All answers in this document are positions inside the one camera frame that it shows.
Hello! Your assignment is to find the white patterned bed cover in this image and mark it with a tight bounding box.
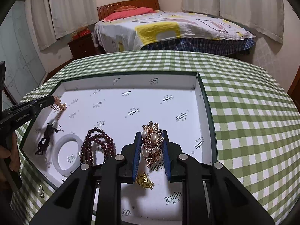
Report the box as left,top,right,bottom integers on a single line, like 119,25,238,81
94,10,256,53

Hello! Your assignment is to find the dark red bead bracelet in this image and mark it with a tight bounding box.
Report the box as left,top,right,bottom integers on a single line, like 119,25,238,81
80,127,117,167

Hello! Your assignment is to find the pink pillow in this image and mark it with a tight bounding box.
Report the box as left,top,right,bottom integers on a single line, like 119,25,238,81
103,7,157,22

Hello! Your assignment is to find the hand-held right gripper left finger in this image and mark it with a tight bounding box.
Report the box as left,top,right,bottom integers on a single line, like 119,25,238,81
29,131,143,225

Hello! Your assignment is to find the glass wardrobe sliding door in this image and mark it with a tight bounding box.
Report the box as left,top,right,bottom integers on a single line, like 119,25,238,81
0,0,47,110

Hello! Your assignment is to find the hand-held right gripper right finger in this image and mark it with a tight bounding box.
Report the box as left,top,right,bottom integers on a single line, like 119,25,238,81
163,130,275,225

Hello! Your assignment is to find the red knot gold coin charm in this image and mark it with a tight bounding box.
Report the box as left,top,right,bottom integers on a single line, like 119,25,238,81
136,172,155,190

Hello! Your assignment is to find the blue plaid bed sheet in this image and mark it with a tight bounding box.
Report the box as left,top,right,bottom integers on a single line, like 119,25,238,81
141,37,256,57

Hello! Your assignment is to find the dark wooden nightstand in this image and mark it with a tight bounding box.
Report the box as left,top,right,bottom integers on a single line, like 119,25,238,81
67,34,98,59

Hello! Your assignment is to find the black cord pendant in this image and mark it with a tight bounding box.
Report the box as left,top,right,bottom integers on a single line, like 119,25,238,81
35,122,65,155

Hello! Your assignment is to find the wooden door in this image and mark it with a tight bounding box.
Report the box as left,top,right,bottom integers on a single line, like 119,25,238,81
287,70,300,104

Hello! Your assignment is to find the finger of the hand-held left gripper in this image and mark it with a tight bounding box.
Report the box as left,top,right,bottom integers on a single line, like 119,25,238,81
28,95,56,115

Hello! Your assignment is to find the white jade bangle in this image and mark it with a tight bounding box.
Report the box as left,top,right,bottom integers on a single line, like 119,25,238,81
52,133,85,177

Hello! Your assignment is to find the small red cushion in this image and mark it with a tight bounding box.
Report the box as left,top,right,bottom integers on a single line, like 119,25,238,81
114,5,137,12

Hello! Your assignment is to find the pearl flower brooch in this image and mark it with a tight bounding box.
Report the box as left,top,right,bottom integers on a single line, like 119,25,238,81
141,121,164,168

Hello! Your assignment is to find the small gold brooch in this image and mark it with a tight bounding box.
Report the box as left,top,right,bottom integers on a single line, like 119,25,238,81
49,95,67,120

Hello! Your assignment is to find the dark green shallow box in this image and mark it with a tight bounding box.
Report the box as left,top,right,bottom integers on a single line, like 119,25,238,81
19,72,219,225

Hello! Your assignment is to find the person's left hand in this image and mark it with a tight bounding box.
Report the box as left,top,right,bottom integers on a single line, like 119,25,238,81
10,133,21,172

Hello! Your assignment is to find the wooden bed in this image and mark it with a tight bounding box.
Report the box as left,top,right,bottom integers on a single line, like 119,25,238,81
94,0,256,57

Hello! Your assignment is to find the green checkered tablecloth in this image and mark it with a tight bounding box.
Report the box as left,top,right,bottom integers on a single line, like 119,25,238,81
9,50,300,225

